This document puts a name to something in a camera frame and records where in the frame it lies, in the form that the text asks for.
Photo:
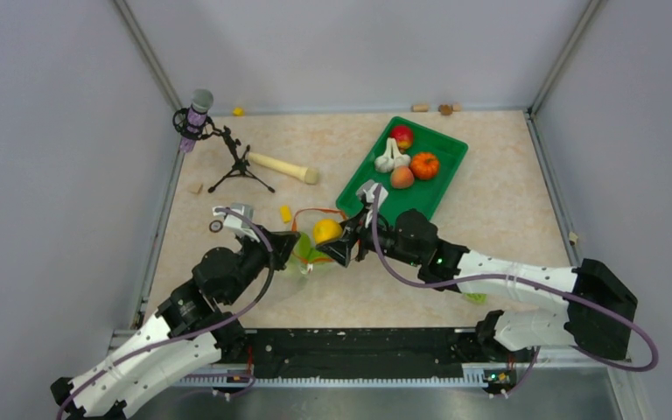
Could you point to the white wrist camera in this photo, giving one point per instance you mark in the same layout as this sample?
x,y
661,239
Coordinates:
x,y
238,218
373,195

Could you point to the yellow block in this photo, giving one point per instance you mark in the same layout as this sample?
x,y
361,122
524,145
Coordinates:
x,y
285,214

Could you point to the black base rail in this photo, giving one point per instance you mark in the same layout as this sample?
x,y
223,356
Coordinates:
x,y
357,353

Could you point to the green cabbage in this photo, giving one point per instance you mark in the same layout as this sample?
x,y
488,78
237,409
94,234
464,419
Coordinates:
x,y
296,268

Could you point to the white garlic bulbs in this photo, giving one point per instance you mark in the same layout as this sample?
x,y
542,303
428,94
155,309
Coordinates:
x,y
391,158

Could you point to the peach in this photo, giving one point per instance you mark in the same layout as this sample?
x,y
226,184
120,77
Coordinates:
x,y
401,177

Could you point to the clear zip bag orange zipper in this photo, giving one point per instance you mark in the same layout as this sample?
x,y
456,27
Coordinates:
x,y
300,301

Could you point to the brown cork piece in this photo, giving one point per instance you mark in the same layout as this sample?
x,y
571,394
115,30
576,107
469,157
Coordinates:
x,y
445,109

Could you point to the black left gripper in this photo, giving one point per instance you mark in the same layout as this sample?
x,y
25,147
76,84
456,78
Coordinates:
x,y
284,243

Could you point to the red apple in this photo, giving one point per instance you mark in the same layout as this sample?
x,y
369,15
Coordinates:
x,y
403,136

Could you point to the yellow lemon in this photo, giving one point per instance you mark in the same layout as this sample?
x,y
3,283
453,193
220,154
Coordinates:
x,y
326,230

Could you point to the cork piece left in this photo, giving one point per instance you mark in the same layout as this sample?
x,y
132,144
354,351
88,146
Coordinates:
x,y
421,108

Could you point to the orange mini pumpkin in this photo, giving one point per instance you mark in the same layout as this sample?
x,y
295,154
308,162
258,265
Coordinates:
x,y
425,166

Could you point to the green toy brick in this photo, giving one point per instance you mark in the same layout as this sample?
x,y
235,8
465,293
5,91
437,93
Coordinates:
x,y
476,298

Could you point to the cream toy microphone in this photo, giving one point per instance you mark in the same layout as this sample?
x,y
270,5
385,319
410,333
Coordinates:
x,y
308,175

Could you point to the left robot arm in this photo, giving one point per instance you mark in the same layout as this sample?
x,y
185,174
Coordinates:
x,y
187,331

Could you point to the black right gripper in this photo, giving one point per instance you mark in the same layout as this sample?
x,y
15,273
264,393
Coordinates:
x,y
341,248

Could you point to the purple microphone on tripod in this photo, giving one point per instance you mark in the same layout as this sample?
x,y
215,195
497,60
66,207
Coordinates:
x,y
195,125

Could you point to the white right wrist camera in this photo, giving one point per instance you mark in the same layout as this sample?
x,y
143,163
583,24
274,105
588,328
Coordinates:
x,y
373,195

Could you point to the small wooden block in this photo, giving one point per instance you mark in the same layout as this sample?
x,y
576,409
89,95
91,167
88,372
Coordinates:
x,y
195,188

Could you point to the green apple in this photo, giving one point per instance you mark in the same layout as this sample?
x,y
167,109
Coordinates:
x,y
306,252

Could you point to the green plastic tray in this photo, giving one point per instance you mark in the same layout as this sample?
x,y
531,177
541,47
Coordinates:
x,y
424,195

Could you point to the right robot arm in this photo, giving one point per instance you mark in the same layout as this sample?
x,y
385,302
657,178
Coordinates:
x,y
586,307

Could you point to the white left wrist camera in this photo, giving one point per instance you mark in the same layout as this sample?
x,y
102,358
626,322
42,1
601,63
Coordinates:
x,y
238,218

